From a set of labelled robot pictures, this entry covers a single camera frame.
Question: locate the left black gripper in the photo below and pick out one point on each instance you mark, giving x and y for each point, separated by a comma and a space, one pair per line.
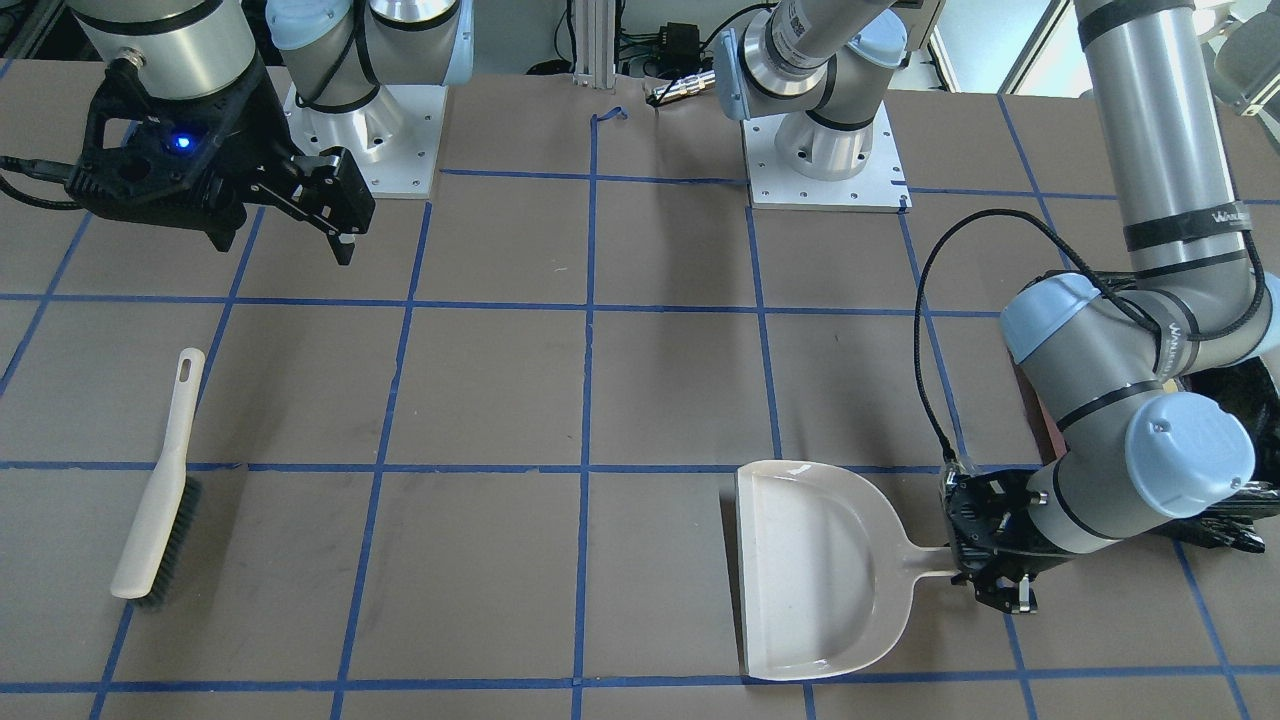
1003, 533

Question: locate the white hand brush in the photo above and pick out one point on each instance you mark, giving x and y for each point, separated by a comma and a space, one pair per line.
169, 502

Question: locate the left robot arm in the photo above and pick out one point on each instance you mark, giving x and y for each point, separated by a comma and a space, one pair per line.
1197, 298

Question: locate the aluminium frame post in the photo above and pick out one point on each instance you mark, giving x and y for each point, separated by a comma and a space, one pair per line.
594, 29

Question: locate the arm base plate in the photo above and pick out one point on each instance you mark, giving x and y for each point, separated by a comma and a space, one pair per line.
795, 164
394, 139

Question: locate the white plastic dustpan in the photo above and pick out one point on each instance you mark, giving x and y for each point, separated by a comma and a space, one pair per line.
826, 570

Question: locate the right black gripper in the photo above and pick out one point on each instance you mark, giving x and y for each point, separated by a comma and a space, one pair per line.
257, 128

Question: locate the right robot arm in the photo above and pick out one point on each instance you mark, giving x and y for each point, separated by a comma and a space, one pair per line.
338, 53

